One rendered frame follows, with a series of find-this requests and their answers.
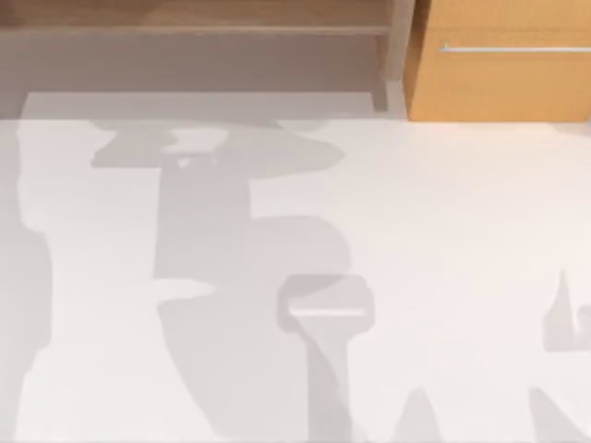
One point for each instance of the wooden drawer front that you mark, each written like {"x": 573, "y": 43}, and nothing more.
{"x": 503, "y": 83}

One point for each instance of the light wooden cupboard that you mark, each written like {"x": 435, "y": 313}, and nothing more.
{"x": 461, "y": 14}

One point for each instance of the open wooden shelf unit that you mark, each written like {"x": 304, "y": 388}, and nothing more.
{"x": 198, "y": 51}

